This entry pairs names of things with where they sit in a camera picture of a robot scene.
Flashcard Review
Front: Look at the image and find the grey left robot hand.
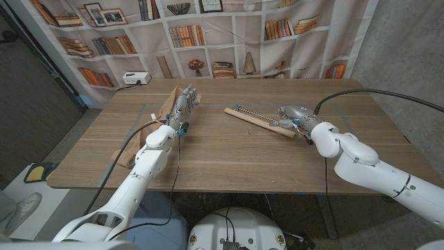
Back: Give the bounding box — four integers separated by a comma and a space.
166, 83, 201, 133

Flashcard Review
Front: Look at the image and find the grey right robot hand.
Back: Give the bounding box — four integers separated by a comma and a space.
271, 105, 322, 135

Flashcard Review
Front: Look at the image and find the wooden hanger with metal hook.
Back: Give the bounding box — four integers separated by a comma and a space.
223, 103, 296, 139

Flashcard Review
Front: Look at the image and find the tan adhesive wrap strip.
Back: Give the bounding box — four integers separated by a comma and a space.
110, 85, 202, 169

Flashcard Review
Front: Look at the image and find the white power strip box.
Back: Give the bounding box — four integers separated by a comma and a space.
122, 72, 152, 85

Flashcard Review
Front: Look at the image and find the printed bookshelf backdrop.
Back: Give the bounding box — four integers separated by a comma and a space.
6, 0, 379, 105

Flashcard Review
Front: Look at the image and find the grey metal table leg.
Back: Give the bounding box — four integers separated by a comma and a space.
317, 194, 339, 240

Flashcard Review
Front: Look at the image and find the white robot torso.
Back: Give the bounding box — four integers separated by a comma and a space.
187, 207, 288, 250

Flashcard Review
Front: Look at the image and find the dark grey door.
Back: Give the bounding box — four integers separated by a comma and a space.
0, 6, 87, 178

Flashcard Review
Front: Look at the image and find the yellow and black floor pad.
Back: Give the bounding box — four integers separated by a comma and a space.
23, 162, 58, 184

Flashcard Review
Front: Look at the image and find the white floor board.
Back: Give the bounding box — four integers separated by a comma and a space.
0, 162, 70, 240

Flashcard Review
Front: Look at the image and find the person's white shoe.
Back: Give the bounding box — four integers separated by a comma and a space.
0, 192, 42, 237

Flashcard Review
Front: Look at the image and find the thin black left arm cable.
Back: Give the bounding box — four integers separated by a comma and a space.
107, 135, 182, 242

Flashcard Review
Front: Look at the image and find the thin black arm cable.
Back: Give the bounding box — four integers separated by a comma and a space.
323, 157, 333, 217
107, 135, 182, 242

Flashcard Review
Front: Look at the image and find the black power strip cable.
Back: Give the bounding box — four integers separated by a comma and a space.
116, 80, 142, 92

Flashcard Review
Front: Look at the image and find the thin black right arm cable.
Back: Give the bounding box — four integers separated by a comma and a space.
323, 157, 333, 217

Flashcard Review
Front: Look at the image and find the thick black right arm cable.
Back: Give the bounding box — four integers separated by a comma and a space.
313, 87, 444, 115

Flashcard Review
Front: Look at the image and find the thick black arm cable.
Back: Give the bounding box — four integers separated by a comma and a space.
82, 119, 167, 217
313, 87, 444, 115

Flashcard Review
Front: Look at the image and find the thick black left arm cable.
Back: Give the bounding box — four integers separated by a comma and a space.
82, 119, 167, 217

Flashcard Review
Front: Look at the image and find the black torso cable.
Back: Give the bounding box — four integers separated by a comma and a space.
207, 207, 237, 242

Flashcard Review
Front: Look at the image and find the black door handle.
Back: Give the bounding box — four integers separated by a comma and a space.
0, 30, 18, 44

